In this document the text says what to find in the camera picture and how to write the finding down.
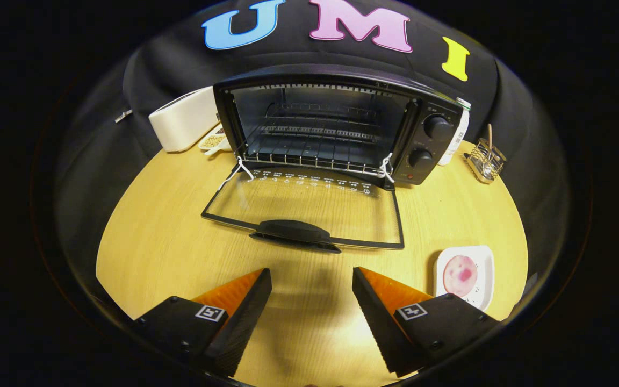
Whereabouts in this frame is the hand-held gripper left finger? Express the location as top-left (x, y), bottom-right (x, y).
top-left (129, 268), bottom-right (272, 378)

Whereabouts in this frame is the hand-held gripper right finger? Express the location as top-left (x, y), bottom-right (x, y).
top-left (352, 267), bottom-right (501, 378)

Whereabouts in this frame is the pink round ham slice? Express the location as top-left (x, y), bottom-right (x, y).
top-left (443, 255), bottom-right (478, 298)

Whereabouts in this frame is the white square plate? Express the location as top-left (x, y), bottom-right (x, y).
top-left (433, 246), bottom-right (495, 311)

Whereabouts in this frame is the black toaster oven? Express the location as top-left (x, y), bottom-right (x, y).
top-left (201, 63), bottom-right (465, 254)

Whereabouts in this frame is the white pop-up toaster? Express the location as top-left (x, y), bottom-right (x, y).
top-left (148, 86), bottom-right (220, 153)

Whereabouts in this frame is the small dish of grains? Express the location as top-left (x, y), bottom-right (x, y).
top-left (198, 125), bottom-right (232, 155)

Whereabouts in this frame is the white green drink bottle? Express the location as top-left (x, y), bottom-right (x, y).
top-left (437, 98), bottom-right (472, 166)

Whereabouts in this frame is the black backdrop cloth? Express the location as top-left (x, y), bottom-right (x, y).
top-left (52, 0), bottom-right (573, 323)

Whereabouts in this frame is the white cord tie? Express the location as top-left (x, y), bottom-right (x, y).
top-left (218, 156), bottom-right (255, 190)
top-left (378, 153), bottom-right (395, 184)

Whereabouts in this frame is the metal wire holder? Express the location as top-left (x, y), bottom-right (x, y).
top-left (464, 138), bottom-right (507, 184)

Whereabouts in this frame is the oven wire rack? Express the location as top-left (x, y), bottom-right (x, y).
top-left (242, 124), bottom-right (393, 177)

